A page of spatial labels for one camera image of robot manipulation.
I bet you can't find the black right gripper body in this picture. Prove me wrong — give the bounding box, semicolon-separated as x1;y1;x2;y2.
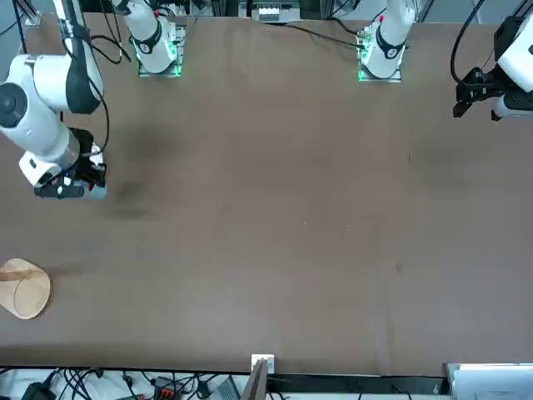
62;127;107;181

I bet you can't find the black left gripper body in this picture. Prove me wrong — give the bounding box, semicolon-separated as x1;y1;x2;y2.
474;68;507;102

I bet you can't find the white power strip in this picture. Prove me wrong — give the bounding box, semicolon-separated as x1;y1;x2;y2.
257;2;292;24

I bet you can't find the black power adapter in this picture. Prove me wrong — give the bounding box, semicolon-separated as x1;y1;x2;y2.
20;381;57;400

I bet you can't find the red and black connector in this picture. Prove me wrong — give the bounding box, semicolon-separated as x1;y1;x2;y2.
152;377;176;400

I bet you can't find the dark grey power brick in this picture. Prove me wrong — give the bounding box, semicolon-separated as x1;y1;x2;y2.
212;377;241;400

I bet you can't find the white flat box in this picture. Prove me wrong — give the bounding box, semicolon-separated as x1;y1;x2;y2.
444;362;533;400

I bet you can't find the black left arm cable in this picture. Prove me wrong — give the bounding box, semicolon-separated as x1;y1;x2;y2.
449;0;501;84

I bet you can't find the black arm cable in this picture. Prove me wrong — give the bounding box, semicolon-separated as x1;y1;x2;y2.
449;0;501;84
89;35;134;158

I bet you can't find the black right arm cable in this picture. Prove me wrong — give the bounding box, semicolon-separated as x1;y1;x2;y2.
89;35;134;158

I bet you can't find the long black table cable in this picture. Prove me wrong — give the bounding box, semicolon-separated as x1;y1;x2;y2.
257;17;368;49

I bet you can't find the white bracket box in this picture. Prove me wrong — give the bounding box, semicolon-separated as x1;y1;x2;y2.
251;353;276;374

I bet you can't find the aluminium post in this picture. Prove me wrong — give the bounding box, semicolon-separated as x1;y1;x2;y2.
243;358;268;400

